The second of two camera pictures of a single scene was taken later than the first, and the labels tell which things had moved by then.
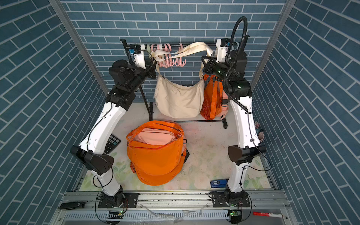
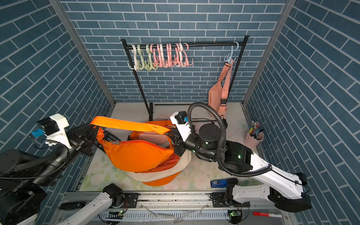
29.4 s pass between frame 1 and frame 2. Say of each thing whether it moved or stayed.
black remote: stayed
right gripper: moved
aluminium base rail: stayed
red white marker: stayed
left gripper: moved
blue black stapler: stayed
